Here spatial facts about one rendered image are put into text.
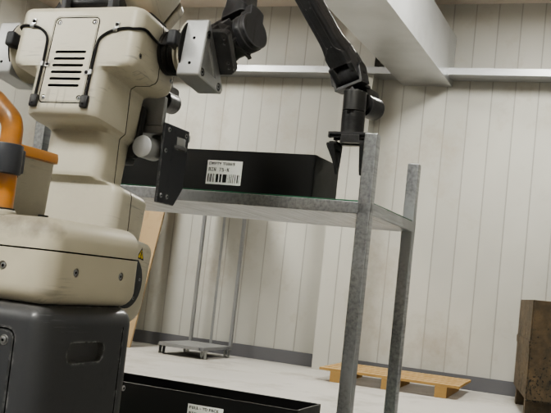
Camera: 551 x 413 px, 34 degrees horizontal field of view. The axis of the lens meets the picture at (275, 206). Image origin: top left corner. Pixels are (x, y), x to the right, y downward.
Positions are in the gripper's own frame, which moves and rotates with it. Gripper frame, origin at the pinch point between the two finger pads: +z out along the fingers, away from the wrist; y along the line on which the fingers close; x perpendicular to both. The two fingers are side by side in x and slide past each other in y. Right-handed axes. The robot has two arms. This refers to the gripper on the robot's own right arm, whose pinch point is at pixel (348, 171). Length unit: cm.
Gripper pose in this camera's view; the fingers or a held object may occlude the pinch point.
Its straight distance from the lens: 218.4
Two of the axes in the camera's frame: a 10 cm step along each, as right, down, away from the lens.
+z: -0.9, 9.9, -0.7
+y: -9.2, -0.6, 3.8
